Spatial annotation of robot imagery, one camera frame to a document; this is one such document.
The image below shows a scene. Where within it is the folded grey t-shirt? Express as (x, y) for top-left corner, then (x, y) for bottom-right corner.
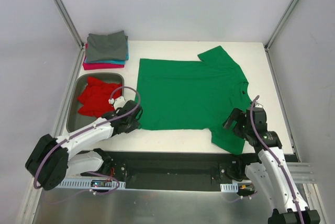
(86, 30), (128, 63)

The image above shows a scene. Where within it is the right aluminium frame post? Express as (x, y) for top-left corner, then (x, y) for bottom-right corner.
(263, 0), (317, 51)

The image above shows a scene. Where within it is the green t-shirt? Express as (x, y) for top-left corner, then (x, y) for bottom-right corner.
(137, 46), (251, 155)

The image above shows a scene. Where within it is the purple cable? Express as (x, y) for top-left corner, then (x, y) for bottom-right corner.
(33, 86), (142, 190)
(248, 95), (306, 224)

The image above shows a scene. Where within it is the folded magenta t-shirt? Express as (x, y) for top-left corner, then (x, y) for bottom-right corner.
(82, 56), (126, 70)

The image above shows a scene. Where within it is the aluminium front rail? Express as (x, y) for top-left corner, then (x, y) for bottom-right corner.
(287, 162), (316, 184)

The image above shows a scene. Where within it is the right white cable duct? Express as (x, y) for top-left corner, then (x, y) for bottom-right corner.
(220, 183), (239, 193)

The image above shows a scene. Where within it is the aluminium frame post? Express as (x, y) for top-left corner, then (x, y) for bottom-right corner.
(263, 0), (317, 51)
(39, 0), (86, 51)

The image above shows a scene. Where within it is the red t-shirt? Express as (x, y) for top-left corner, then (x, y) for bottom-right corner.
(77, 76), (122, 118)

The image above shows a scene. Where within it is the grey plastic tray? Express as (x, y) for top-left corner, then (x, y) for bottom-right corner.
(66, 72), (124, 132)

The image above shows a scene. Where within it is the left aluminium frame post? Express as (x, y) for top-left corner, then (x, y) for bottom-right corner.
(39, 0), (86, 51)

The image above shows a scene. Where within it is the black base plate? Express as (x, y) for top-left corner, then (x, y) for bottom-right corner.
(78, 150), (262, 192)

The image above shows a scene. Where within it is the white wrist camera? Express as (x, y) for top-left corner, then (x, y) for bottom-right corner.
(108, 96), (126, 110)
(253, 101), (264, 109)

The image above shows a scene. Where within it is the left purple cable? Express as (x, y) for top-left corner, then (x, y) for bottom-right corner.
(33, 86), (142, 190)

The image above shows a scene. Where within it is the white cable duct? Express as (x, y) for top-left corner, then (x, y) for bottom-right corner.
(220, 183), (239, 193)
(57, 178), (126, 190)

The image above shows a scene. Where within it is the folded teal t-shirt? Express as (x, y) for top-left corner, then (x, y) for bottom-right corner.
(105, 43), (129, 65)

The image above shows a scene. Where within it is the left white cable duct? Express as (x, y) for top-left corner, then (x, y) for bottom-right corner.
(57, 178), (126, 190)

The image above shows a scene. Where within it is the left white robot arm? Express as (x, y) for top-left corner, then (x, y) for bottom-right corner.
(25, 100), (143, 191)

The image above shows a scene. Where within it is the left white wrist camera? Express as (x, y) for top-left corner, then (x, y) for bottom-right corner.
(108, 96), (126, 110)

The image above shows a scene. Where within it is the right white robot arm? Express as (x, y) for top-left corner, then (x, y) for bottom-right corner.
(222, 107), (321, 223)

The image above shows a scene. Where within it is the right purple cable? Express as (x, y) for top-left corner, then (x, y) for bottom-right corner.
(248, 95), (306, 224)

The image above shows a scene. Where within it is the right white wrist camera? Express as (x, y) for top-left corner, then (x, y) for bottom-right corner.
(253, 101), (264, 109)

